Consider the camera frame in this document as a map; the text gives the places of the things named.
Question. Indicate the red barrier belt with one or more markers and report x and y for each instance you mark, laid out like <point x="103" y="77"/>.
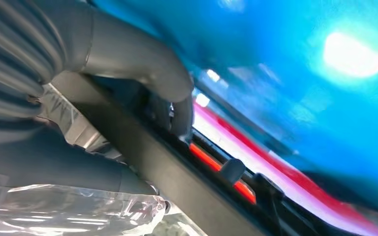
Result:
<point x="319" y="192"/>

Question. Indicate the blue metal shelf rack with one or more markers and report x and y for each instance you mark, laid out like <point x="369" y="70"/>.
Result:
<point x="273" y="81"/>

